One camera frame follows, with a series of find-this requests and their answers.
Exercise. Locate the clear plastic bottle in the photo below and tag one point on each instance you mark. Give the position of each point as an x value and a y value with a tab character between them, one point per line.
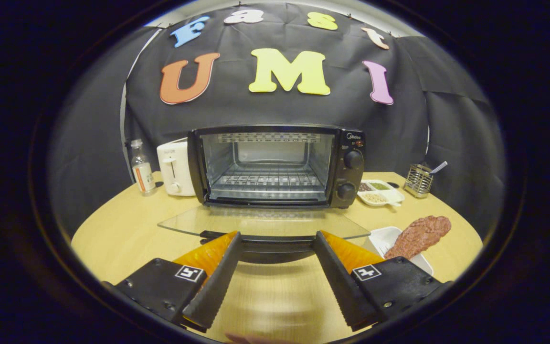
143	174

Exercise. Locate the white divided grain dish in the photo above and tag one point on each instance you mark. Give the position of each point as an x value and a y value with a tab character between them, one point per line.
380	196

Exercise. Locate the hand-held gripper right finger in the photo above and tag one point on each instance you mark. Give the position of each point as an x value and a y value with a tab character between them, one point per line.
344	286

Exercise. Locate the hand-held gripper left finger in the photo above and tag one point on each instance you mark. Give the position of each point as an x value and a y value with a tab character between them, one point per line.
215	286

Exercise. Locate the black toaster oven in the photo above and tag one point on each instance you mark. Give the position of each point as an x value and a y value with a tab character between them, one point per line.
343	143

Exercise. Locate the white rectangular plate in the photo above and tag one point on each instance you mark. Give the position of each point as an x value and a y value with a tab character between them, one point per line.
382	239

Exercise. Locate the metal spoon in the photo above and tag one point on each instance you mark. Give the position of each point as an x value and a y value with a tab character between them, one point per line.
439	166

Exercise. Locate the brown meat piece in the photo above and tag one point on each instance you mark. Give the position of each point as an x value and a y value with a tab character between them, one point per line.
418	236

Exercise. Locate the white bread toaster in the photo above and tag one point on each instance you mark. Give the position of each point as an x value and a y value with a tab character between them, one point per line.
174	167

